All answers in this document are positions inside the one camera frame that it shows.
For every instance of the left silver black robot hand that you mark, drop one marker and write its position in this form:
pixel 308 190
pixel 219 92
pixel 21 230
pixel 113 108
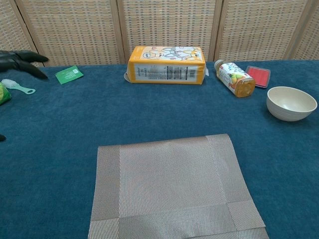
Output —
pixel 17 61

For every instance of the beige woven placemat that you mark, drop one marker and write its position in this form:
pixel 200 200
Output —
pixel 174 186

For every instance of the white round bowl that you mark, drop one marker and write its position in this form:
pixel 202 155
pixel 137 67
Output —
pixel 290 104

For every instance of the mint green small brush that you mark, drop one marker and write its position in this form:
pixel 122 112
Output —
pixel 17 87

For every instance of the green yellow tissue pack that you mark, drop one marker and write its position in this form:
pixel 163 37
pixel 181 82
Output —
pixel 3 94

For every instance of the green square sachet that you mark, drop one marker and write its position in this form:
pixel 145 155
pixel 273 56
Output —
pixel 68 74

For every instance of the woven bamboo folding screen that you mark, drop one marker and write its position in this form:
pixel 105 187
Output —
pixel 74 30

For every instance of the dark blue table cloth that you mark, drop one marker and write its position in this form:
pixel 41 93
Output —
pixel 112 112

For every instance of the orange corgi print tissue pack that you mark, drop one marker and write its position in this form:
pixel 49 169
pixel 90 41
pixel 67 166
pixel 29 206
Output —
pixel 164 72

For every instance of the juice bottle with fruit label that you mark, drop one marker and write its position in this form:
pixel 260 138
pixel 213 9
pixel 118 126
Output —
pixel 234 78

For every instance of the red pad in clear case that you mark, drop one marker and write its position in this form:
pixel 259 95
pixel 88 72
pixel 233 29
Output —
pixel 259 74

